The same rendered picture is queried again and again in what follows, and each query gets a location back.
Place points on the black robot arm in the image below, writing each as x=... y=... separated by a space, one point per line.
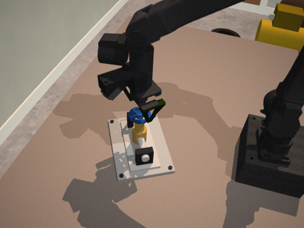
x=282 y=106

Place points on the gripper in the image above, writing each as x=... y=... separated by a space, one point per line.
x=140 y=99

